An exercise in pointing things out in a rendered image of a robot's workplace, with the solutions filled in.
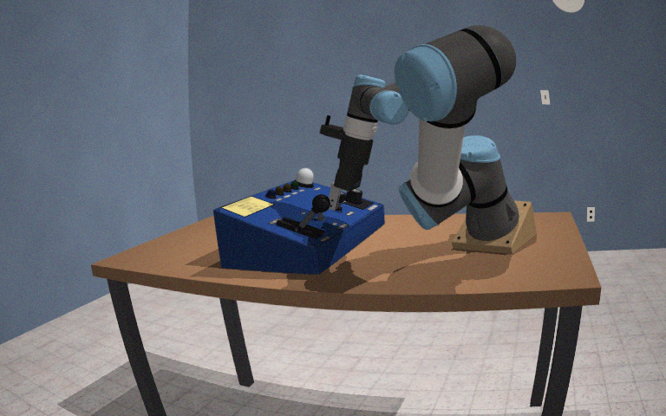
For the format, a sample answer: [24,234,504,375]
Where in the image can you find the blue control console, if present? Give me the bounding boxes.
[213,168,385,275]

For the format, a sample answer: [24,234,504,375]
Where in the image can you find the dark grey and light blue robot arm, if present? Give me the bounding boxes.
[347,25,519,241]

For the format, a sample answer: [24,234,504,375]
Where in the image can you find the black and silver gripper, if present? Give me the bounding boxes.
[320,115,378,211]

